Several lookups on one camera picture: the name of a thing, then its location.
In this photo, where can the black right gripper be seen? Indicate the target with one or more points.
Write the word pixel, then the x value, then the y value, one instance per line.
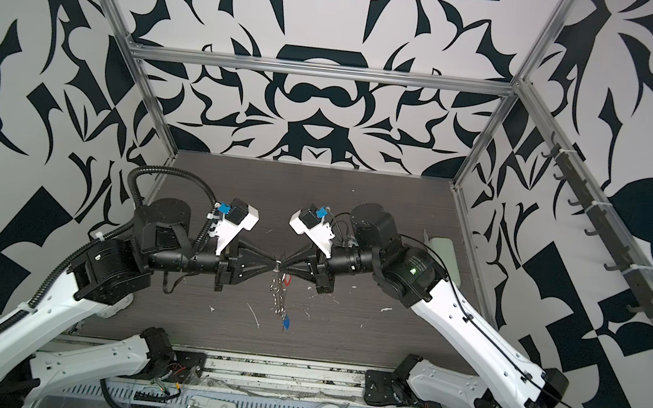
pixel 324 269

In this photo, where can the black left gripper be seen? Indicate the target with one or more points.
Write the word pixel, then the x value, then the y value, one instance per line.
pixel 231 257

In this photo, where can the blue plastic key tag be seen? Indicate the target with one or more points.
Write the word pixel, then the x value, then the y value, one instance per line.
pixel 286 323

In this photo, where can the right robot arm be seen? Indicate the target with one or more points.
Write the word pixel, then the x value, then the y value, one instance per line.
pixel 407 271

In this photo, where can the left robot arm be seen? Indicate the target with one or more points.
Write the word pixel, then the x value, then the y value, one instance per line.
pixel 101 278

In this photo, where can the mint green glasses case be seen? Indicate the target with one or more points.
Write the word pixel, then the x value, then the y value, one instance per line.
pixel 446 251

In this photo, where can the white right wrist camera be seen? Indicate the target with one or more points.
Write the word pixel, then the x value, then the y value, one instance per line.
pixel 314 223

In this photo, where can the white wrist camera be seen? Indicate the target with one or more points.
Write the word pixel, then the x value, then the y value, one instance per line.
pixel 229 219
pixel 314 223

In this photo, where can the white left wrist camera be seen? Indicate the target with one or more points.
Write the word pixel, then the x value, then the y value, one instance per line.
pixel 229 219

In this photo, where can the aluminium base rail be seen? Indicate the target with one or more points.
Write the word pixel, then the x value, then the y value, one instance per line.
pixel 284 376

